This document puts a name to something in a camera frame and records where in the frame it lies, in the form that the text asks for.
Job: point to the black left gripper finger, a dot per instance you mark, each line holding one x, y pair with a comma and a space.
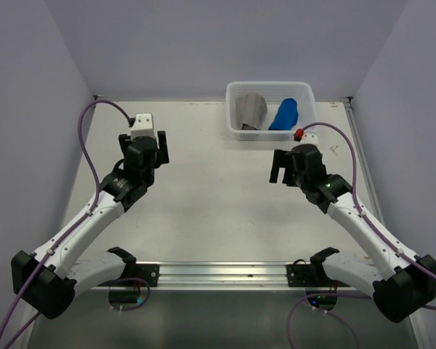
162, 150
124, 142

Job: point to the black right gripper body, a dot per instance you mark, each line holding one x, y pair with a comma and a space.
298, 179

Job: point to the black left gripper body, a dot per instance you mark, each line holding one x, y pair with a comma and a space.
150, 177

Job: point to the blue microfiber towel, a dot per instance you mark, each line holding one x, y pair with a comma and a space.
286, 117

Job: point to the grey terry towel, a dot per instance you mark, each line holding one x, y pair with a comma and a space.
250, 111

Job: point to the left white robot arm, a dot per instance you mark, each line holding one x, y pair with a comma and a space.
50, 278

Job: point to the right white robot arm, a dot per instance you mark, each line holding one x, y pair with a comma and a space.
399, 281

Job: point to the white perforated plastic basket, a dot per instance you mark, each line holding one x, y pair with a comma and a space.
274, 93

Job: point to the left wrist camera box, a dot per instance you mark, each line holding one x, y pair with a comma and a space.
143, 126

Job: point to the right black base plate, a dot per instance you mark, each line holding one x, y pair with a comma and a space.
304, 274

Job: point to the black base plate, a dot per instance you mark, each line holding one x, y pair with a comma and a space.
146, 271
304, 274

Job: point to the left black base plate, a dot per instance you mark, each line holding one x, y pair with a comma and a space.
146, 271

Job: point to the aluminium mounting rail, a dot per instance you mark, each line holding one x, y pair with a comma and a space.
191, 276

